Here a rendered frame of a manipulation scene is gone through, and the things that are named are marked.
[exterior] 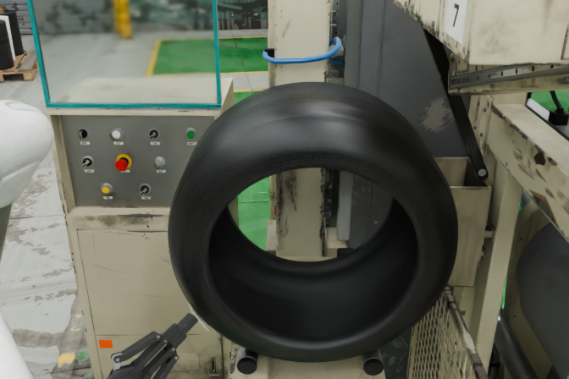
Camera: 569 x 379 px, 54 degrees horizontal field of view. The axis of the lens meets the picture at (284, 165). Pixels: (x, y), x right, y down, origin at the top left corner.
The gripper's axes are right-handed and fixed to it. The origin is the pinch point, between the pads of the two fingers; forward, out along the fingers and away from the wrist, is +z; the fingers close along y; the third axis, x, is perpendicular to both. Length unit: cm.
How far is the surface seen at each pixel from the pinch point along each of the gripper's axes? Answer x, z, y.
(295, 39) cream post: 1, 61, -33
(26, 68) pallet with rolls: -631, 162, -73
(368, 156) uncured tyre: 33, 38, -15
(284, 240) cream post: -19.1, 39.3, 13.6
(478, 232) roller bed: 18, 69, 32
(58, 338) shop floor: -171, -17, 46
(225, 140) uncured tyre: 14.8, 25.1, -29.0
